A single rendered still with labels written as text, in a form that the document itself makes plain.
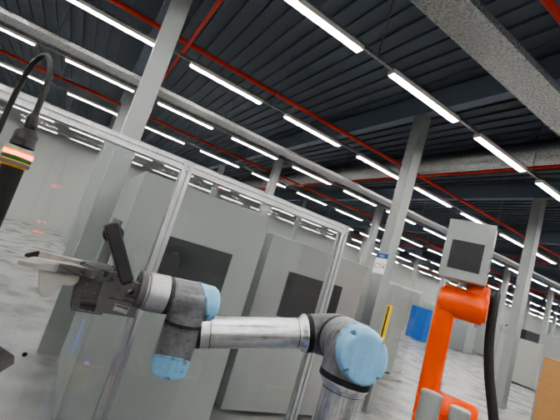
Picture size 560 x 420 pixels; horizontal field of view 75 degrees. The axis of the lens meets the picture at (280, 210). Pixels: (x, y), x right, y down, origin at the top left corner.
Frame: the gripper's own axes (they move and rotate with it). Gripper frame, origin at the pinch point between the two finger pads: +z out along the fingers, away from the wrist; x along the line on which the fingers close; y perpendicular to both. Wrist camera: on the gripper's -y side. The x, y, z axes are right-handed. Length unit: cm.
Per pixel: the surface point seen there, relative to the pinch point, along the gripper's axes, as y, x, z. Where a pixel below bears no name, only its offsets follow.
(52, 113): -37, 69, 12
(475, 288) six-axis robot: -37, 153, -371
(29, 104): -37, 69, 19
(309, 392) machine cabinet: 139, 308, -323
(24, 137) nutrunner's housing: -18.6, -2.3, 6.3
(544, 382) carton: 67, 247, -771
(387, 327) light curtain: 44, 339, -467
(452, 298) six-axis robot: -21, 164, -356
